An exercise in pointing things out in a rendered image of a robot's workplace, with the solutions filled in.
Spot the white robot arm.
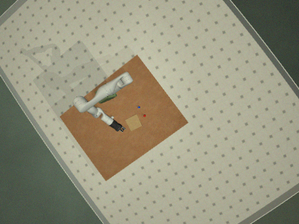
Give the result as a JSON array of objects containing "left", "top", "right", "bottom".
[{"left": 73, "top": 72, "right": 133, "bottom": 123}]

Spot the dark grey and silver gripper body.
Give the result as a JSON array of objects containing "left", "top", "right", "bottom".
[{"left": 106, "top": 116, "right": 122, "bottom": 132}]

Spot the tan square mat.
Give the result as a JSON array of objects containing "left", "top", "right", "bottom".
[{"left": 125, "top": 114, "right": 142, "bottom": 131}]

